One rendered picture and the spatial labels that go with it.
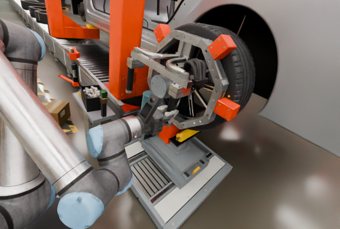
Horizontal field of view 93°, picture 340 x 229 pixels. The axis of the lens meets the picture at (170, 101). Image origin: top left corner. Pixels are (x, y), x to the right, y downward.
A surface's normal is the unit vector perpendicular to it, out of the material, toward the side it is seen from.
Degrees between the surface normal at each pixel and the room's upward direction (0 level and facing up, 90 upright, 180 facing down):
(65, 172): 42
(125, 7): 90
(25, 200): 69
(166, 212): 0
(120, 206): 0
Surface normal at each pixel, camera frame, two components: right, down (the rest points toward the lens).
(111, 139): 0.64, -0.14
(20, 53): 0.80, 0.10
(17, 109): 0.30, -0.29
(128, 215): 0.19, -0.85
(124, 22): 0.67, 0.48
